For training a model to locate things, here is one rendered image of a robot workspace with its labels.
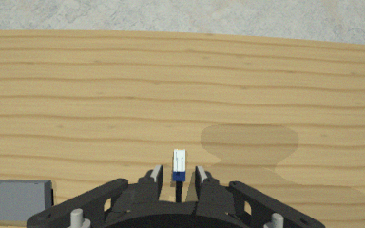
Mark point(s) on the white and blue cable plug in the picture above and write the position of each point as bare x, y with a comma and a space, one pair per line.
179, 165

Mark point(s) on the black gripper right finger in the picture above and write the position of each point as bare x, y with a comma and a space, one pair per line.
215, 200

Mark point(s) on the black patch cord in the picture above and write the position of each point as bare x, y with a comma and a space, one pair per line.
178, 191

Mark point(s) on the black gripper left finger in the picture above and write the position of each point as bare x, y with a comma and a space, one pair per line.
88, 209

